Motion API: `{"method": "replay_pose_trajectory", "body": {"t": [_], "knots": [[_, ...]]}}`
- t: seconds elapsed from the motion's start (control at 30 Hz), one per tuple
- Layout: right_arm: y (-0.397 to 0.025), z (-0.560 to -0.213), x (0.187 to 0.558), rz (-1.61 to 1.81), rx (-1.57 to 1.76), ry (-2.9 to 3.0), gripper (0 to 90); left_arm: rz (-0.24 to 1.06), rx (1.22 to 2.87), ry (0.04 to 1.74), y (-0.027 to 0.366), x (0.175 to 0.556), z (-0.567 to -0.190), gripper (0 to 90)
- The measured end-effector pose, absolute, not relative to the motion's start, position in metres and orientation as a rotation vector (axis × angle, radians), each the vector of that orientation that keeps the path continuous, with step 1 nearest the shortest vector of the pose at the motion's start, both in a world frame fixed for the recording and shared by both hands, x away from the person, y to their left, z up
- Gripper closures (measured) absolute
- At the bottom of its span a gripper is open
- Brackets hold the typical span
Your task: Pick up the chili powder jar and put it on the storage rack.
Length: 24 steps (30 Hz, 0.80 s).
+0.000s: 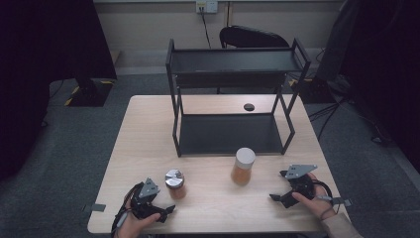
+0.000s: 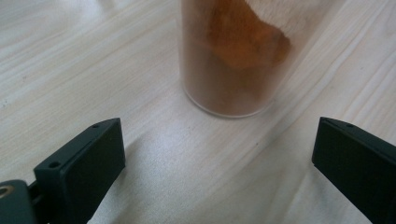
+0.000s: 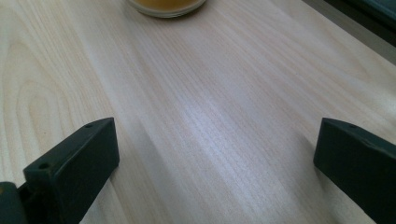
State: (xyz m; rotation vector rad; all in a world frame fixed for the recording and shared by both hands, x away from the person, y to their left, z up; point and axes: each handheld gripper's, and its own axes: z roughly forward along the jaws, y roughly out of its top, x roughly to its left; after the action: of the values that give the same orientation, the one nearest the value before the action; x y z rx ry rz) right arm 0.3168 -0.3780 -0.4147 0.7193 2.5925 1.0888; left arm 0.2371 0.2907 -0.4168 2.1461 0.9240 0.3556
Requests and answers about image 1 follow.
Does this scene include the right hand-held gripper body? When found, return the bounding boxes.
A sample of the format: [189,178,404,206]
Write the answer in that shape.
[280,164,319,209]

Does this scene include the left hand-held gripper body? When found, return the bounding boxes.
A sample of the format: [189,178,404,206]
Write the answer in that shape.
[130,178,163,220]

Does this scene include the silver-lidded jar of orange food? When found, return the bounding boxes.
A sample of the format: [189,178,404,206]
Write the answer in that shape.
[164,169,188,200]

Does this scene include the white-lidded jar of orange food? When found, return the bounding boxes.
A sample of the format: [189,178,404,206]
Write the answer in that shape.
[230,147,257,186]

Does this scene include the black two-tier metal shelf rack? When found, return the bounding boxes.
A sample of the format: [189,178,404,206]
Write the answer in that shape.
[164,37,312,159]

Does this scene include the person's right hand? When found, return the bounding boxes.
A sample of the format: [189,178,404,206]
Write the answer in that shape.
[291,173,335,221]

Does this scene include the person's left hand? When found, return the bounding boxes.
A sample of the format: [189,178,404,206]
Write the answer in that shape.
[117,192,161,238]

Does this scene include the grey tape tab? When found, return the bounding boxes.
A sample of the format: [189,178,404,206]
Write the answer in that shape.
[82,202,107,213]

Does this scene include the black equipment base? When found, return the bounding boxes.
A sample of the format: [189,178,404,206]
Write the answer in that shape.
[296,76,337,105]

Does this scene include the black stand base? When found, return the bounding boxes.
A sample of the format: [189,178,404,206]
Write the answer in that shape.
[63,77,115,108]

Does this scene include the black chair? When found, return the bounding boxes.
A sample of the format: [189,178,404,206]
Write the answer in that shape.
[219,25,291,50]

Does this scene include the black curtain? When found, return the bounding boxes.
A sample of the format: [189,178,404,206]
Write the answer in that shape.
[343,0,420,165]
[0,0,118,182]

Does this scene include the left hand-held gripper cable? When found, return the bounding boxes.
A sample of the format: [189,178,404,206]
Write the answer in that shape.
[111,182,145,238]

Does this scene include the hand-held gripper cable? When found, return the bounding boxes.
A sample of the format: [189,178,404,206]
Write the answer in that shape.
[311,179,353,215]
[111,182,145,238]

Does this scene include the right hand-held gripper cable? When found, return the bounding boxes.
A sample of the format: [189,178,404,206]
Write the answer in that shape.
[311,179,353,215]

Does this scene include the black floor cables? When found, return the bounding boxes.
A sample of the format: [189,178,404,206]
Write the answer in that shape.
[308,97,352,142]

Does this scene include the black power cable on wall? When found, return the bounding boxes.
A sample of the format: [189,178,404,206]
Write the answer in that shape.
[198,6,213,51]

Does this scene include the white wall socket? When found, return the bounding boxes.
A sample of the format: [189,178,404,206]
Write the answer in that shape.
[195,0,219,15]

